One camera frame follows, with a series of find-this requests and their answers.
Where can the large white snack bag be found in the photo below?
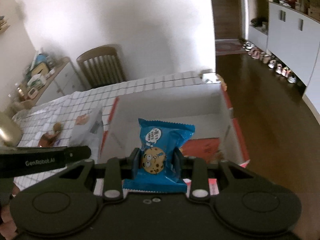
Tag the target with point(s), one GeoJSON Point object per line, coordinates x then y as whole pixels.
{"type": "Point", "coordinates": [88, 131]}

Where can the white red cardboard box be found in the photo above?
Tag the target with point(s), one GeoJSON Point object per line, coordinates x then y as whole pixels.
{"type": "Point", "coordinates": [204, 106]}

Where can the row of shoes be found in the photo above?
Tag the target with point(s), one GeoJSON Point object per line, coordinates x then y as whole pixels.
{"type": "Point", "coordinates": [273, 63]}

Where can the stool with clutter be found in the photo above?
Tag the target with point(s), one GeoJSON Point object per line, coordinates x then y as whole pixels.
{"type": "Point", "coordinates": [210, 77]}

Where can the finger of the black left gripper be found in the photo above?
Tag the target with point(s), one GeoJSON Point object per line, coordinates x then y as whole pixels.
{"type": "Point", "coordinates": [21, 161]}

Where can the round brown pastry packet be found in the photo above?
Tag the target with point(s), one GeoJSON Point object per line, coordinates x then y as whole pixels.
{"type": "Point", "coordinates": [57, 129]}

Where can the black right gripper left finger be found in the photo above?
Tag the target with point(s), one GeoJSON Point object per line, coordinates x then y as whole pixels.
{"type": "Point", "coordinates": [117, 170]}

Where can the brown wooden door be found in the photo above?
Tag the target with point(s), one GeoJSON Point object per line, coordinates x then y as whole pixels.
{"type": "Point", "coordinates": [227, 19]}

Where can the brown wooden chair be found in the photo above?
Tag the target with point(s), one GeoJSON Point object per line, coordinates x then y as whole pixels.
{"type": "Point", "coordinates": [101, 66]}

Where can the white drawer sideboard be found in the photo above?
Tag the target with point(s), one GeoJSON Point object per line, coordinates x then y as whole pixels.
{"type": "Point", "coordinates": [51, 83]}

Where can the blue cookie snack packet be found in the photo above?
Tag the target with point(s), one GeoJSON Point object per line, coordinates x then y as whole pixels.
{"type": "Point", "coordinates": [154, 171]}

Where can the dark red foil snack bag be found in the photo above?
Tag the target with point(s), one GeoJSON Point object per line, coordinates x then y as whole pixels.
{"type": "Point", "coordinates": [48, 140]}

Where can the patterned door mat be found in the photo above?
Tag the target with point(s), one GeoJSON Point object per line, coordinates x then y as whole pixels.
{"type": "Point", "coordinates": [228, 47]}

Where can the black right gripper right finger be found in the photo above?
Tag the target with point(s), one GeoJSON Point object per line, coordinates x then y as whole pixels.
{"type": "Point", "coordinates": [194, 169]}

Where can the white wall cabinet unit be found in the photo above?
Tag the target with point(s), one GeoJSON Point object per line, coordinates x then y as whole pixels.
{"type": "Point", "coordinates": [292, 36]}

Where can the white grid tablecloth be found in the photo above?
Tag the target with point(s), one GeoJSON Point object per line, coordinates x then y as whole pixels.
{"type": "Point", "coordinates": [66, 109]}

